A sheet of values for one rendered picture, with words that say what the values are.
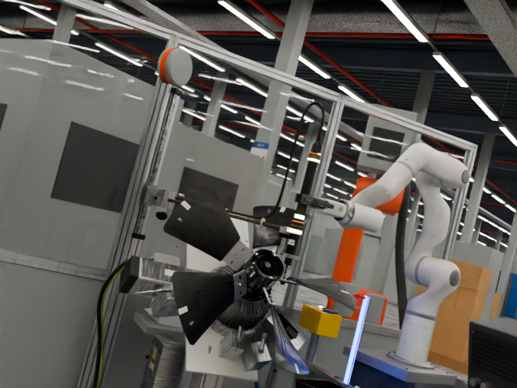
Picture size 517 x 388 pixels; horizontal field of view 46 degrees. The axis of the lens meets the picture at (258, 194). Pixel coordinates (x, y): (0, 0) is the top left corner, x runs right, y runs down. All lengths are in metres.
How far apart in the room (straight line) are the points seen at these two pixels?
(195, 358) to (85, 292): 0.74
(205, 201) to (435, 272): 0.95
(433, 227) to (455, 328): 7.55
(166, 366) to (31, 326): 0.63
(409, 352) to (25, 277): 1.53
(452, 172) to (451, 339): 7.69
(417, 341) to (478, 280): 7.43
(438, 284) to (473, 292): 7.50
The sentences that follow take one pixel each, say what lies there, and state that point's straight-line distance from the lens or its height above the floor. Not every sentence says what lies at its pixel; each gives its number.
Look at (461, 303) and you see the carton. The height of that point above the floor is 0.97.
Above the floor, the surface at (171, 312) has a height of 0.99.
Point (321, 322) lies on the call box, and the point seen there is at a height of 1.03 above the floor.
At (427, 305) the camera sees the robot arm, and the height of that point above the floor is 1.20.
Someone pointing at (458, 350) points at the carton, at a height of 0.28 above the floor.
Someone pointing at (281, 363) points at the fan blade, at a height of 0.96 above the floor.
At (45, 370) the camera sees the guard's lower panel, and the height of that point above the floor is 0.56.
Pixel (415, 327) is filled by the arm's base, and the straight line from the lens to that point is 2.51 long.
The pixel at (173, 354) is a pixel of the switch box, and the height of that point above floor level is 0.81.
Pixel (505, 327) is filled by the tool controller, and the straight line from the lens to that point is 1.77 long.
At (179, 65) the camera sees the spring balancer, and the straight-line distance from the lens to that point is 2.55.
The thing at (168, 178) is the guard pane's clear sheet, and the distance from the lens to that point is 2.68.
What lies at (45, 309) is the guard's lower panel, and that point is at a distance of 2.65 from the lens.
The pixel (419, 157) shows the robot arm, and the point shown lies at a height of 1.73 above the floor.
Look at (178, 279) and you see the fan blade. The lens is 1.85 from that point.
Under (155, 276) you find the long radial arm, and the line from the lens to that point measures 2.02.
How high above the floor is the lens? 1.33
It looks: 3 degrees up
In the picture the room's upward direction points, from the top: 14 degrees clockwise
